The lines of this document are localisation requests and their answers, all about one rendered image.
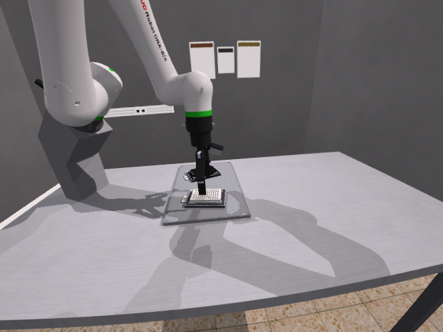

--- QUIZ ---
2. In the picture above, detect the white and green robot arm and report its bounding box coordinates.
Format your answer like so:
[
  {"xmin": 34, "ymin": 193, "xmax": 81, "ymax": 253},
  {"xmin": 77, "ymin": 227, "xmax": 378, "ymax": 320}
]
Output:
[{"xmin": 28, "ymin": 0, "xmax": 215, "ymax": 133}]

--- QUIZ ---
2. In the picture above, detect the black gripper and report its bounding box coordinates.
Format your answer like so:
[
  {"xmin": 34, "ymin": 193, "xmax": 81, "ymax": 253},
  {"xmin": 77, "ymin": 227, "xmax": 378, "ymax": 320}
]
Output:
[{"xmin": 190, "ymin": 131, "xmax": 211, "ymax": 195}]

